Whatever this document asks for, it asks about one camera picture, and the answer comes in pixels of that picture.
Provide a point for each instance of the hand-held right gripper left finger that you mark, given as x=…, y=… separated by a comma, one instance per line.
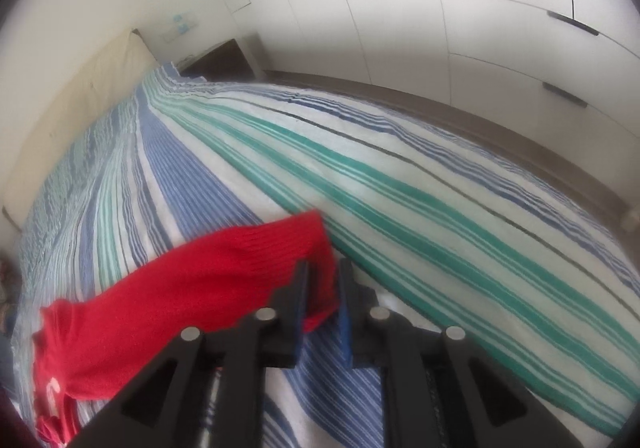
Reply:
x=302, y=290

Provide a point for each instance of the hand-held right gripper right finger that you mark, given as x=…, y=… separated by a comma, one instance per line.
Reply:
x=345, y=308

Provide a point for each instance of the red knit sweater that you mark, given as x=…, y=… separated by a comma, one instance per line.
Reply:
x=175, y=288

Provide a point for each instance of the striped bed sheet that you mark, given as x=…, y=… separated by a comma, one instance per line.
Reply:
x=400, y=208

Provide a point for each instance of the dark brown nightstand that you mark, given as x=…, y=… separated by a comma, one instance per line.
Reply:
x=220, y=59

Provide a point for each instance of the cream padded headboard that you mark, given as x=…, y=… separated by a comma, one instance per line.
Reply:
x=60, y=118

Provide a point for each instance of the wall socket plate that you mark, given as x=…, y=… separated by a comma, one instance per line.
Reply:
x=179, y=26

